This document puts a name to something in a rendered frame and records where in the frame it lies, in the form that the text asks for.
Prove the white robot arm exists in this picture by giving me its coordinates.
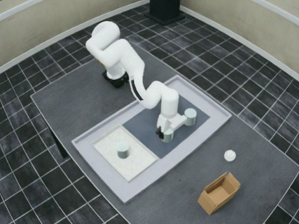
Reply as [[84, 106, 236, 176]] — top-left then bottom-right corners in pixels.
[[86, 22, 187, 131]]

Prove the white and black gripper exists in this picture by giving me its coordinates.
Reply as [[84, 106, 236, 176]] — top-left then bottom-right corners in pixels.
[[155, 114, 172, 140]]

